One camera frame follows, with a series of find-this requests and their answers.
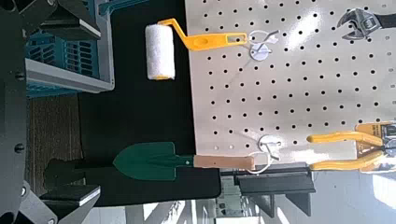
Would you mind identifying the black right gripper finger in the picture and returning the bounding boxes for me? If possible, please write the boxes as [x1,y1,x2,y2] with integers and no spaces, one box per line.
[18,0,103,42]
[18,180,102,224]

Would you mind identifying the green trowel with wooden handle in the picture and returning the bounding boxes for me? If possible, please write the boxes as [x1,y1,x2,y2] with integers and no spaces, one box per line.
[112,141,273,182]

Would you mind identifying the blue and grey plastic crate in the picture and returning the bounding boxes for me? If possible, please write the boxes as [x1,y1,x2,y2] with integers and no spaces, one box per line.
[24,0,148,99]

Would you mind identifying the black back panel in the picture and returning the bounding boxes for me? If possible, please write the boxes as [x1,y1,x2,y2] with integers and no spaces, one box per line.
[78,0,222,208]

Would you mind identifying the white pegboard hook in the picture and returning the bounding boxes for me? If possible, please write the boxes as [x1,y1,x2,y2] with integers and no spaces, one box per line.
[249,41,274,63]
[257,133,283,162]

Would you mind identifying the white pegboard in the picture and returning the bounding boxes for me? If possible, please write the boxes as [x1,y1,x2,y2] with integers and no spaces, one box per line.
[184,0,396,166]

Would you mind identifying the pliers packaging card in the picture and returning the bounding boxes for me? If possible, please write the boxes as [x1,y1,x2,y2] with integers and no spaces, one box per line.
[354,120,396,174]

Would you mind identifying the yellow-handled white paint roller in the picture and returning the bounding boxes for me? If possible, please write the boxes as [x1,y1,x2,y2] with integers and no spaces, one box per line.
[144,18,280,81]

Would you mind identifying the black metal support bracket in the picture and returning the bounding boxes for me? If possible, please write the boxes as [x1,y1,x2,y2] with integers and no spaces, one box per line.
[220,167,316,218]

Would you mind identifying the yellow-handled pliers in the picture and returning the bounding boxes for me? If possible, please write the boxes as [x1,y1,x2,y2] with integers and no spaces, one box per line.
[306,122,396,172]

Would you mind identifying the black-handled adjustable wrench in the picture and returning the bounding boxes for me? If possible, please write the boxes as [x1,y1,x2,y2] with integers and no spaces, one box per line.
[336,7,396,41]

